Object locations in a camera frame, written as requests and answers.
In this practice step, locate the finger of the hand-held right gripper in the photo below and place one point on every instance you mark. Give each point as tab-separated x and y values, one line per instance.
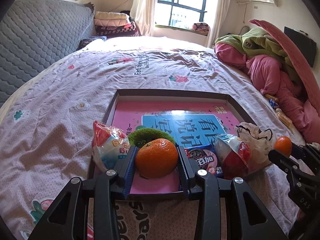
282	158
307	152

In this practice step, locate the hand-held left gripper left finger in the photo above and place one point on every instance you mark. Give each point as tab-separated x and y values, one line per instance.
130	172

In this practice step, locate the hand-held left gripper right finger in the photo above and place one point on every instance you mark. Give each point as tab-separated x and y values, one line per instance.
183	175

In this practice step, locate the orange mandarin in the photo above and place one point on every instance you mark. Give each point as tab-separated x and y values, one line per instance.
156	157
283	145

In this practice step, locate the purple cookie packet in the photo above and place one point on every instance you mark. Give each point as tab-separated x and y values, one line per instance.
202	158

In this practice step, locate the blue toy egg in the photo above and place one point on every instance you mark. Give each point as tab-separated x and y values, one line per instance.
110	147

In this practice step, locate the white patterned cloth bag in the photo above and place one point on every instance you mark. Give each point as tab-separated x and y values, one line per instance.
255	140

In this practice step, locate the green knitted hair scrunchie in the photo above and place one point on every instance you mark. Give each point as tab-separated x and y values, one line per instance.
140	136

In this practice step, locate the red toy egg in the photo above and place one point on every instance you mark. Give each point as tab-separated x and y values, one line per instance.
232	160

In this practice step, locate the dark shallow cardboard box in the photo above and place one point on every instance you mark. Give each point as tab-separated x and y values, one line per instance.
112	105

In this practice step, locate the blue candy wrapper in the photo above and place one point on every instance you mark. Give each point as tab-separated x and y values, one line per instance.
274	104

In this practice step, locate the small yellow snack packet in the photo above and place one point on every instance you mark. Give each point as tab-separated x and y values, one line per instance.
271	96

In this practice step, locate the pink quilt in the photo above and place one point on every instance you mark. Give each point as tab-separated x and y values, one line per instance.
272	80

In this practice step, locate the black television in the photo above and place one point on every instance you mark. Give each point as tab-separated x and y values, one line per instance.
301	45

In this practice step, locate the green garment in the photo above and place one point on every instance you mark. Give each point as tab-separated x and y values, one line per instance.
252	43

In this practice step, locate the patterned cushion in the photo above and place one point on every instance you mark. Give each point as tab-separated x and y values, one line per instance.
200	27

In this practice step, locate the stack of folded blankets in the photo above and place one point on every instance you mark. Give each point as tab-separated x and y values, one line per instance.
112	23

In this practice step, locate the cream curtain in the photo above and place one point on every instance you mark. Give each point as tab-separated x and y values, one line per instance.
145	7
220	12

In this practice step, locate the grey quilted headboard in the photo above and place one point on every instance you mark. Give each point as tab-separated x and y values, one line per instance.
37	40

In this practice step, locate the dark framed window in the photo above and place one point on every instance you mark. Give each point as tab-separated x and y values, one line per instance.
187	0

